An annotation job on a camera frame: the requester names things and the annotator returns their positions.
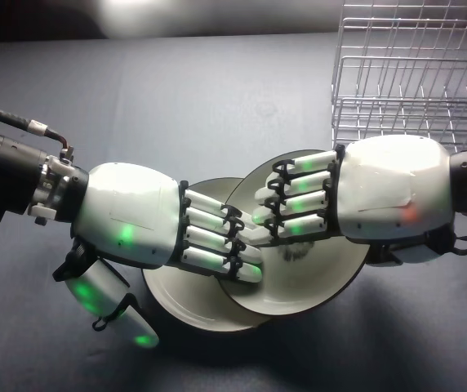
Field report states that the grey table cloth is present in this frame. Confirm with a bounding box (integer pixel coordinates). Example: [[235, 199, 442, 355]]
[[0, 32, 467, 392]]

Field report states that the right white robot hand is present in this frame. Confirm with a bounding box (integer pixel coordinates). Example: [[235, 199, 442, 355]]
[[251, 136, 467, 266]]

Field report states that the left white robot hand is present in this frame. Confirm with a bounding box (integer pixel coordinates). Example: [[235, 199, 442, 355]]
[[52, 162, 268, 350]]

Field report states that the silver wire dish rack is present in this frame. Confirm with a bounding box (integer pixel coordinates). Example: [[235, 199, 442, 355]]
[[330, 0, 467, 150]]

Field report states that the white plate with black rim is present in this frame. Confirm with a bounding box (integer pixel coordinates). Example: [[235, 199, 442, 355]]
[[140, 177, 268, 334], [218, 152, 370, 318]]

